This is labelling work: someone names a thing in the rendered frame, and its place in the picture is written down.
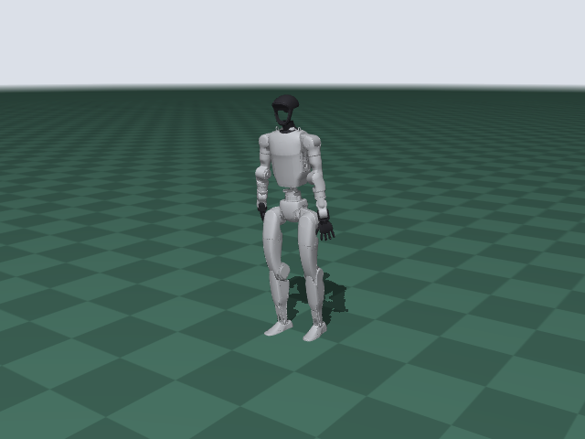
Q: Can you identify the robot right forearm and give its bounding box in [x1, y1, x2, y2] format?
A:
[255, 169, 269, 208]

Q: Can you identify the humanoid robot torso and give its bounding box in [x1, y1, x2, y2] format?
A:
[268, 126, 311, 222]

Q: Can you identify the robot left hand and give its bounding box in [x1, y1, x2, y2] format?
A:
[315, 210, 335, 241]

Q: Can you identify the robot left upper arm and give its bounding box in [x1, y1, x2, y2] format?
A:
[301, 134, 323, 185]

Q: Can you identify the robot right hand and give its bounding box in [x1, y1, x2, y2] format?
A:
[258, 202, 267, 221]

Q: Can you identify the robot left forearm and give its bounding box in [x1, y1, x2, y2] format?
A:
[312, 172, 328, 219]

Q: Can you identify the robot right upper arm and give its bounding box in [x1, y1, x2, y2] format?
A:
[255, 133, 271, 180]

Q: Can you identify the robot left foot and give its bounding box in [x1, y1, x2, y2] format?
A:
[303, 321, 327, 341]

